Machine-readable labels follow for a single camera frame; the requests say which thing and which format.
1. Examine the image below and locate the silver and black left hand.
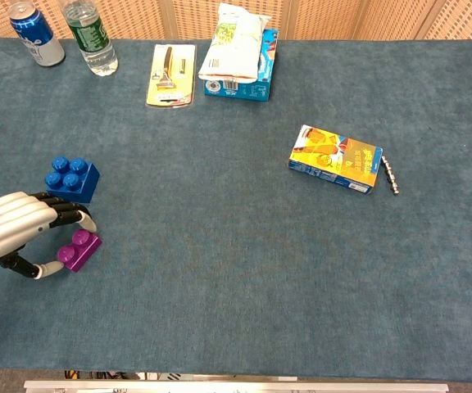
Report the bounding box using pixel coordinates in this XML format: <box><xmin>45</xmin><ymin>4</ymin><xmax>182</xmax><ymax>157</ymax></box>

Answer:
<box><xmin>0</xmin><ymin>191</ymin><xmax>98</xmax><ymax>281</ymax></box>

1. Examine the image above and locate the purple two-stud building block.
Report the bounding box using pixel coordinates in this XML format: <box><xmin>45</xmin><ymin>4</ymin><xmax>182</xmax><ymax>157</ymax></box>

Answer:
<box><xmin>56</xmin><ymin>228</ymin><xmax>103</xmax><ymax>273</ymax></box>

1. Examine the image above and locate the blue toy brick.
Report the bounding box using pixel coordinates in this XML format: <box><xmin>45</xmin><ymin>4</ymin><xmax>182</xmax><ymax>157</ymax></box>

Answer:
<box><xmin>44</xmin><ymin>156</ymin><xmax>101</xmax><ymax>205</ymax></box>

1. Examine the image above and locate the blue and silver drink can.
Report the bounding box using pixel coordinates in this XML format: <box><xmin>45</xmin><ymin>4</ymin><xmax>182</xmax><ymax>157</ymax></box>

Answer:
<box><xmin>7</xmin><ymin>1</ymin><xmax>66</xmax><ymax>68</ymax></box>

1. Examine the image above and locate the green label water bottle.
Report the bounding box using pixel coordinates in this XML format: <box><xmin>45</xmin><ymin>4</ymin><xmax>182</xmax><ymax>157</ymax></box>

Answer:
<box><xmin>61</xmin><ymin>0</ymin><xmax>120</xmax><ymax>78</ymax></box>

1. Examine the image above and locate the razor in yellow blister pack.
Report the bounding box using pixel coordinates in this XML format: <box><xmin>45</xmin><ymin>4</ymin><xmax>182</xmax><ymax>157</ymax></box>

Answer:
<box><xmin>145</xmin><ymin>43</ymin><xmax>197</xmax><ymax>109</ymax></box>

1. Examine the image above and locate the teal felt table cloth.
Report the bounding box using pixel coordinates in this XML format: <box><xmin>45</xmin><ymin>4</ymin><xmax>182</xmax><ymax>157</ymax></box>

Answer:
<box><xmin>0</xmin><ymin>36</ymin><xmax>472</xmax><ymax>384</ymax></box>

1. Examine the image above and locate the white snack bag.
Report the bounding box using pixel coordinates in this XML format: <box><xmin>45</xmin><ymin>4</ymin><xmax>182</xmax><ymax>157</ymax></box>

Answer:
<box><xmin>197</xmin><ymin>2</ymin><xmax>272</xmax><ymax>84</ymax></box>

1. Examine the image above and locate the blue tissue box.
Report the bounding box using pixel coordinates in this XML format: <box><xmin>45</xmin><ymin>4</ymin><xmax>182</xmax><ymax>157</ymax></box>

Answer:
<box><xmin>203</xmin><ymin>28</ymin><xmax>280</xmax><ymax>103</ymax></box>

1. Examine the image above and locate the yellow and blue carton box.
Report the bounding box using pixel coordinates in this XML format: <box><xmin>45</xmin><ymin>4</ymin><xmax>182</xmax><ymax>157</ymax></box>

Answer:
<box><xmin>288</xmin><ymin>124</ymin><xmax>384</xmax><ymax>196</ymax></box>

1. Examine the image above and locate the woven rattan folding screen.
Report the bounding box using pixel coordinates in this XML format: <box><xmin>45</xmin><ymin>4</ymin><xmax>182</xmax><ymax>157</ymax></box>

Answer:
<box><xmin>0</xmin><ymin>0</ymin><xmax>472</xmax><ymax>41</ymax></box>

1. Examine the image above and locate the aluminium profile rail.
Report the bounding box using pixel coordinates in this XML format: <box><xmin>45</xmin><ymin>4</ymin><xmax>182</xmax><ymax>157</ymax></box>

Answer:
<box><xmin>23</xmin><ymin>379</ymin><xmax>450</xmax><ymax>393</ymax></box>

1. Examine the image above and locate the silver metal bead chain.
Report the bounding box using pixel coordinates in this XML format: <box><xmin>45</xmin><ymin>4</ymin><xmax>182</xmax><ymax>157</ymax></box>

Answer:
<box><xmin>380</xmin><ymin>155</ymin><xmax>401</xmax><ymax>196</ymax></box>

